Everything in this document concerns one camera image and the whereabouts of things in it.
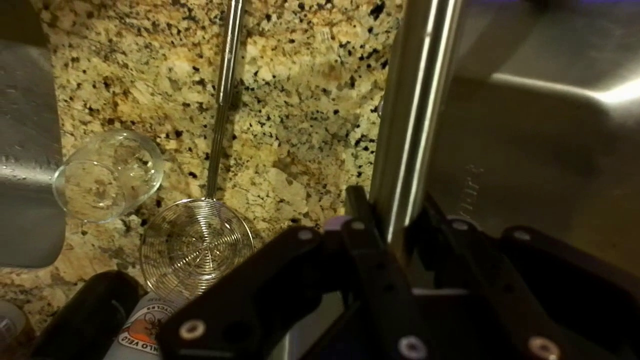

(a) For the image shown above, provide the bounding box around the stainless steel panini press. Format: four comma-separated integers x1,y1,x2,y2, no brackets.
369,0,640,286

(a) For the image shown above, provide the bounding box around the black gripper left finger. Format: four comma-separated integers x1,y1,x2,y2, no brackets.
156,185,432,360

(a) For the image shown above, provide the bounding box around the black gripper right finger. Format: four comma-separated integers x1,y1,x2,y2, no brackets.
409,195,640,360

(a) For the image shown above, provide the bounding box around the clear drinking glass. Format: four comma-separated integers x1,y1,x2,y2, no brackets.
50,128,167,225
138,195,256,303

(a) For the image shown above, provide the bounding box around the stainless steel pop-up toaster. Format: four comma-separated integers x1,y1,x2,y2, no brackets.
0,0,66,269

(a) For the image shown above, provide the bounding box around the silver metal rod utensil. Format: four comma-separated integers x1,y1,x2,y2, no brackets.
204,0,249,201

